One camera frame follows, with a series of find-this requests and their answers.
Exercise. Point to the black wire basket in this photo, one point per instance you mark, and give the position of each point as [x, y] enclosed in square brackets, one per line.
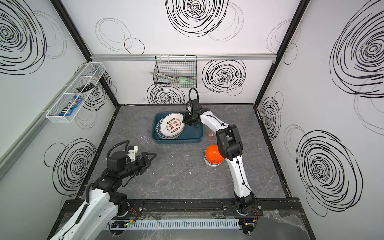
[175, 66]

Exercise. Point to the blue candy packet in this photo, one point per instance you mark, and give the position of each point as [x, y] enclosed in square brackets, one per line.
[71, 106]

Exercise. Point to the green rim plate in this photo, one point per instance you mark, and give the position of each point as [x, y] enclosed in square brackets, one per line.
[163, 137]

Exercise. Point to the orange bowl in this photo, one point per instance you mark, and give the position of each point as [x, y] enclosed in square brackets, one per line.
[212, 155]

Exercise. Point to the clear glass cup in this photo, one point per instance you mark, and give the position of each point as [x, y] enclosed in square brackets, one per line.
[144, 140]

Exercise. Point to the green item in basket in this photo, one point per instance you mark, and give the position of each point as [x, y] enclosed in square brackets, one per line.
[187, 81]

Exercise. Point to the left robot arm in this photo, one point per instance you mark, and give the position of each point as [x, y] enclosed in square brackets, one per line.
[103, 201]

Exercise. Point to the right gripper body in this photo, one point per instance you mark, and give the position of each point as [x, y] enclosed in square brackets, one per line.
[190, 119]

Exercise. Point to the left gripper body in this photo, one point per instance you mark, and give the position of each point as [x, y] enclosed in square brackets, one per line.
[142, 162]

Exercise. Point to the white slotted cable duct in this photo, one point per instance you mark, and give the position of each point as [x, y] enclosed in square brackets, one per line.
[194, 224]

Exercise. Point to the white plate red symbols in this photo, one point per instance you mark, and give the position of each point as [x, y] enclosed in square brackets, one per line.
[172, 125]

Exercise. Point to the black mounting rail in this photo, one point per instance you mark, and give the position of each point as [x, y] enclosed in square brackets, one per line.
[225, 207]

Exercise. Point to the teal plastic bin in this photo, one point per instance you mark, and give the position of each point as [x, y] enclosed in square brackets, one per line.
[190, 134]

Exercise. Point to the pink transparent cup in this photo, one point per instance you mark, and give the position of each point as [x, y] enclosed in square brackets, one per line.
[211, 135]

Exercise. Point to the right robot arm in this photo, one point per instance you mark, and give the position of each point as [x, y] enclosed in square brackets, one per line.
[230, 147]

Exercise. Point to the white wire shelf basket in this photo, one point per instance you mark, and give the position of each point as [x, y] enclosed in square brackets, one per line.
[93, 100]

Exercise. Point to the metal tongs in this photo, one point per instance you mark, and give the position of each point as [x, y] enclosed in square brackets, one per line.
[167, 77]

